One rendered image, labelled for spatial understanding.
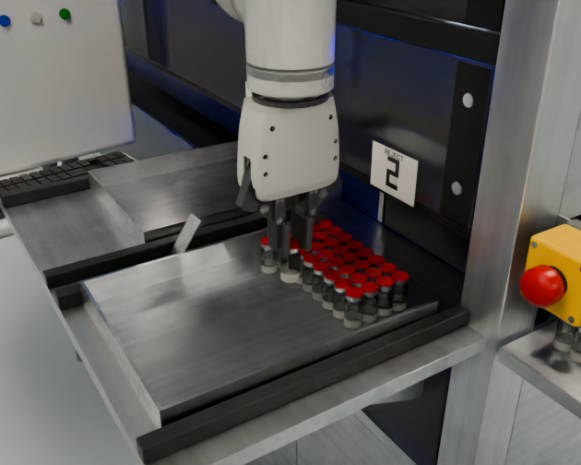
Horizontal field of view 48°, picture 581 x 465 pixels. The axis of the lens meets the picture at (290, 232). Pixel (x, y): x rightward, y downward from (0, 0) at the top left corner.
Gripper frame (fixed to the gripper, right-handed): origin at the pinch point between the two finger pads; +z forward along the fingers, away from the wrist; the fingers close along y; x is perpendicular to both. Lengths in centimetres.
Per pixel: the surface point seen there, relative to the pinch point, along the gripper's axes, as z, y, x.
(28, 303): 100, 10, -165
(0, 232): 21, 23, -62
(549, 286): 0.0, -14.8, 22.0
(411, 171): -2.9, -17.8, -1.0
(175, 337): 12.3, 12.3, -5.0
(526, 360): 12.6, -18.6, 18.8
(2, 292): 100, 17, -177
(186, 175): 12, -8, -48
